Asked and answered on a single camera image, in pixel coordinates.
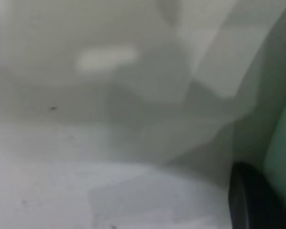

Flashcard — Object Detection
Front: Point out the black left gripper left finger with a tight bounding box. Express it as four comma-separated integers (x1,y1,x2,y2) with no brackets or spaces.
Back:
228,161,286,229

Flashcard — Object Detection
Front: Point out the green round plate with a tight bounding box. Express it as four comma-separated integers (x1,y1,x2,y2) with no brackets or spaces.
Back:
264,90,286,206

